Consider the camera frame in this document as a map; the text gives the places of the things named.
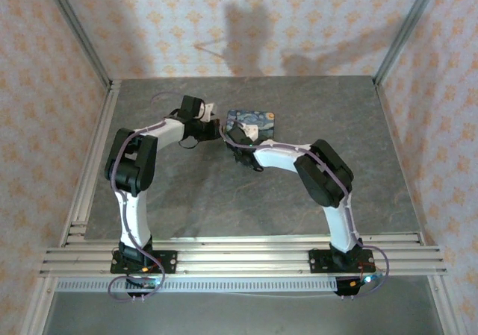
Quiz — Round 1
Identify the blue patterned pouch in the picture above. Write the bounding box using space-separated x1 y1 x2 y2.
226 107 277 143

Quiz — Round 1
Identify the black controller board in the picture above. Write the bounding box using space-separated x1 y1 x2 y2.
125 275 166 302
334 273 384 301

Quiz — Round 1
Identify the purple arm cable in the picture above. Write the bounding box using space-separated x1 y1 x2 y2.
107 91 186 303
219 124 392 301

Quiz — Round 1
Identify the aluminium cross rail beam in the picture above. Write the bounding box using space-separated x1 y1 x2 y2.
39 232 449 278

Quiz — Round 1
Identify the aluminium side rail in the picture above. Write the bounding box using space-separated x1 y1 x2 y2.
59 81 122 246

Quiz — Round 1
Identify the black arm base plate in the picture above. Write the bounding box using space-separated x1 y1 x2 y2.
308 248 375 275
111 250 179 275

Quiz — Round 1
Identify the white slotted cable duct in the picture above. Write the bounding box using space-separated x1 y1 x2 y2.
55 277 339 294

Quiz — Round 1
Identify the aluminium frame post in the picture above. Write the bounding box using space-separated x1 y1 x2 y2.
373 0 447 86
40 0 113 87

